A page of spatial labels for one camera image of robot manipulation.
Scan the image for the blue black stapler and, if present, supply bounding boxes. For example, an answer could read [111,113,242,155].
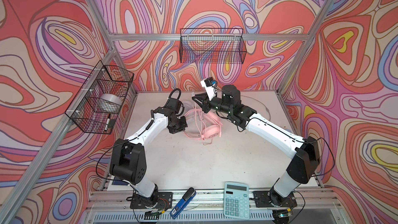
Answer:
[170,187,197,219]

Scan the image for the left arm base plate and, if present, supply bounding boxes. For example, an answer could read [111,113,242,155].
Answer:
[126,191,173,209]

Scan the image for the teal calculator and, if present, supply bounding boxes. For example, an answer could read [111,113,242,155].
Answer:
[223,182,250,220]

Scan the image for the black marker in basket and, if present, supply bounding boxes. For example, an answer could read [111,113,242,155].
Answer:
[104,114,111,131]

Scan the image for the grey tape roll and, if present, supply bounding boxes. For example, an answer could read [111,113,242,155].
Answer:
[98,93,122,114]

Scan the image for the rear black wire basket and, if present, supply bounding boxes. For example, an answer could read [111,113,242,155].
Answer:
[179,27,247,64]

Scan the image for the dark blue booklet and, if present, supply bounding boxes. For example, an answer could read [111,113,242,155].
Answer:
[112,177,129,186]

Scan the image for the left black wire basket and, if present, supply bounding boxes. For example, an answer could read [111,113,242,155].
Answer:
[65,61,134,134]

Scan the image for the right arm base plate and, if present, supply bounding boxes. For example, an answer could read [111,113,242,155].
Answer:
[253,190,297,209]

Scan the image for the pink cat-ear headphones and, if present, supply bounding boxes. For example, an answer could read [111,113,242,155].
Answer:
[184,108,223,145]

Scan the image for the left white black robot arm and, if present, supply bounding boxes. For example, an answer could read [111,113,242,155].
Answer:
[109,97,187,199]

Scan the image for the black wire basket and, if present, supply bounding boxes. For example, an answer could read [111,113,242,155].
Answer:
[65,61,134,134]
[179,27,247,64]

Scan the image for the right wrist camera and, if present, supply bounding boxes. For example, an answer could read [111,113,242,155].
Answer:
[201,77,217,100]

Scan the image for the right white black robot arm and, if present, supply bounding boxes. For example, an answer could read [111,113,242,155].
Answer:
[192,77,320,205]

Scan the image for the grey headphone cable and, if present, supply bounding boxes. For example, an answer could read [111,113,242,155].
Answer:
[239,95,272,122]

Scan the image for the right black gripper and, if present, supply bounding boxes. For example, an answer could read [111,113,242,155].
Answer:
[192,91,232,114]

